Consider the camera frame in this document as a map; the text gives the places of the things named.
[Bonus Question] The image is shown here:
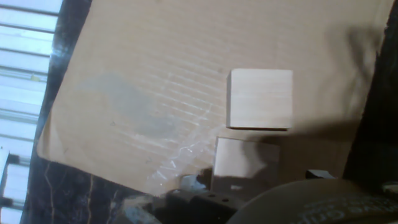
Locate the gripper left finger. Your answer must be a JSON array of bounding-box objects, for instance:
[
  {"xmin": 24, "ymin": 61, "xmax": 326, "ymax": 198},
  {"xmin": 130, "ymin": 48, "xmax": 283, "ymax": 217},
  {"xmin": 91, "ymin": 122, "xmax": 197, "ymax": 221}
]
[{"xmin": 164, "ymin": 169, "xmax": 246, "ymax": 224}]

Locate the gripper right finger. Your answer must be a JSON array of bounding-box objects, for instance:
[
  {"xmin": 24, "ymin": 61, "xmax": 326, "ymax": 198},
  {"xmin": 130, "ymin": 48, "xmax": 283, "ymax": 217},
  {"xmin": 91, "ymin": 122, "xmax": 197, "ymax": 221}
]
[{"xmin": 305, "ymin": 169, "xmax": 336, "ymax": 180}]

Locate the light wooden cube block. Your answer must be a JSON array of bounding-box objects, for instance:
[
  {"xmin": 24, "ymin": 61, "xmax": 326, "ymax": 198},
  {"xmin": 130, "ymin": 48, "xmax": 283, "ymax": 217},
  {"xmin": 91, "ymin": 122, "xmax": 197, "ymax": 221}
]
[
  {"xmin": 226, "ymin": 68, "xmax": 294, "ymax": 131},
  {"xmin": 210, "ymin": 136, "xmax": 280, "ymax": 200}
]

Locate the dark marble pattern mat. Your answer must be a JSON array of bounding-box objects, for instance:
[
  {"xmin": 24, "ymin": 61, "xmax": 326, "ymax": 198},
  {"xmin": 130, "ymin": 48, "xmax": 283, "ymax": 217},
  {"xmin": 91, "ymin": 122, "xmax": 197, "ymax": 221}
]
[{"xmin": 20, "ymin": 0, "xmax": 398, "ymax": 224}]

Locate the brown cardboard sheet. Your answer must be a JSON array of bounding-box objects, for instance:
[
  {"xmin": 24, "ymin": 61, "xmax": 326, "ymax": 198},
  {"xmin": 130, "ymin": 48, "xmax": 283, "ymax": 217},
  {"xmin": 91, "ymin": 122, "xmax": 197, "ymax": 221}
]
[{"xmin": 36, "ymin": 0, "xmax": 396, "ymax": 197}]

